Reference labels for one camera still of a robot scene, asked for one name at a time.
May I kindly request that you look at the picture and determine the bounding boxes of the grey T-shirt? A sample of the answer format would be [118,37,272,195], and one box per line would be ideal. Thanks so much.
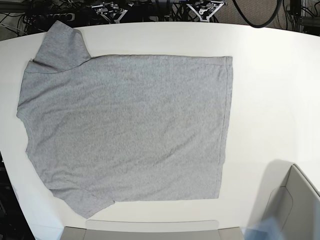
[17,21,233,218]

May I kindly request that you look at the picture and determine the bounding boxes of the beige tray at bottom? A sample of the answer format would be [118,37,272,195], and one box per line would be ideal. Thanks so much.
[60,220,244,240]

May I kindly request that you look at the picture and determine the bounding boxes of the beige bin at right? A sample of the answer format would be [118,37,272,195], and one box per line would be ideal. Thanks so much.
[263,164,320,240]

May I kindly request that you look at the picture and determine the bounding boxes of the blue blurred object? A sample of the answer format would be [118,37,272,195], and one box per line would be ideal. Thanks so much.
[242,217,283,240]

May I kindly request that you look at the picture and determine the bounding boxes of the thick black hanging cable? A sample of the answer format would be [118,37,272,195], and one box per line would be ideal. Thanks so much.
[232,0,285,29]

